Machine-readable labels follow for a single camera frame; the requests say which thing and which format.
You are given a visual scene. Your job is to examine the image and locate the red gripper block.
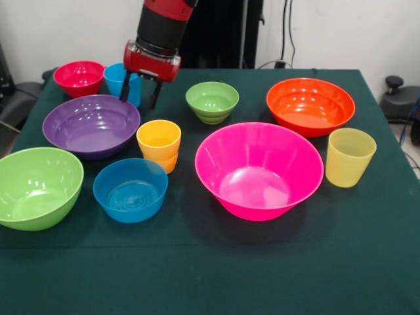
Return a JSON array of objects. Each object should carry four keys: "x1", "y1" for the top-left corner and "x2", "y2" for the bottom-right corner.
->
[{"x1": 118, "y1": 39, "x2": 181, "y2": 109}]

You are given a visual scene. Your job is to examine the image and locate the blue cup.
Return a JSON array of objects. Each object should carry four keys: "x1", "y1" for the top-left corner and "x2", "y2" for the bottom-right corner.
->
[{"x1": 103, "y1": 62, "x2": 143, "y2": 108}]

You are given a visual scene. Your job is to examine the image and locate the purple bowl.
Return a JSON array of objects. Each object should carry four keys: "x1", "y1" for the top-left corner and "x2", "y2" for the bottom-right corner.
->
[{"x1": 42, "y1": 94, "x2": 142, "y2": 161}]

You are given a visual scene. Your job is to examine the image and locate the small green bowl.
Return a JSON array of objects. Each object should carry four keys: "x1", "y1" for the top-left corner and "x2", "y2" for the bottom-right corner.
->
[{"x1": 185, "y1": 81, "x2": 240, "y2": 125}]

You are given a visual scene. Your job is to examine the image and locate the orange-yellow cup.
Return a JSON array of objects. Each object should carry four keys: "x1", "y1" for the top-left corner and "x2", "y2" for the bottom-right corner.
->
[{"x1": 136, "y1": 119, "x2": 182, "y2": 175}]

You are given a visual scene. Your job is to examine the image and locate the small pink-red bowl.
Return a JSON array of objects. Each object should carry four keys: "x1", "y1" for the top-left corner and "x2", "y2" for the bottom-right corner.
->
[{"x1": 52, "y1": 60, "x2": 106, "y2": 99}]

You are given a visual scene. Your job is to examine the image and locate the blue bowl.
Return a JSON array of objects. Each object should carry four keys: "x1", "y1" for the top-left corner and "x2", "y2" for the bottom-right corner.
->
[{"x1": 93, "y1": 157, "x2": 169, "y2": 224}]

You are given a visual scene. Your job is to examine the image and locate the black grey floor stand base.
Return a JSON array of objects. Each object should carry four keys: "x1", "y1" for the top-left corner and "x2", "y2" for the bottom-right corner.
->
[
  {"x1": 0, "y1": 68, "x2": 53, "y2": 132},
  {"x1": 379, "y1": 75, "x2": 420, "y2": 124}
]

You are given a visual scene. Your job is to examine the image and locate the large green bowl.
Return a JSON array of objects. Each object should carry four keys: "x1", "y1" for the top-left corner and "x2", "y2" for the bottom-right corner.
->
[{"x1": 0, "y1": 146, "x2": 85, "y2": 232}]

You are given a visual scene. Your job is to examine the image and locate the large pink bowl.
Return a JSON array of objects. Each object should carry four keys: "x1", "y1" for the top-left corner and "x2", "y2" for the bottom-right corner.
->
[{"x1": 194, "y1": 121, "x2": 325, "y2": 222}]

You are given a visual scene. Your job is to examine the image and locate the orange bowl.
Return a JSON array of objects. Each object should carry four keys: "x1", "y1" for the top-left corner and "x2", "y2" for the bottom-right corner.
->
[{"x1": 266, "y1": 77, "x2": 356, "y2": 138}]

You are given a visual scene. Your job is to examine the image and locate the dark green table cloth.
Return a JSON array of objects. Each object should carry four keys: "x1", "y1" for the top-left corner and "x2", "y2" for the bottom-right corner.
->
[{"x1": 0, "y1": 67, "x2": 420, "y2": 315}]

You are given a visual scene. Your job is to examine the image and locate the pale yellow translucent cup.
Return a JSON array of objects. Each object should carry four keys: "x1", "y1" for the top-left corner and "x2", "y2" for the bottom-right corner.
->
[{"x1": 325, "y1": 127, "x2": 377, "y2": 188}]

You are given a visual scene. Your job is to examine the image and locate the black wall cable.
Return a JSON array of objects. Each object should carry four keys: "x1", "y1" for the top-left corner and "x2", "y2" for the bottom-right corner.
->
[{"x1": 280, "y1": 0, "x2": 298, "y2": 68}]

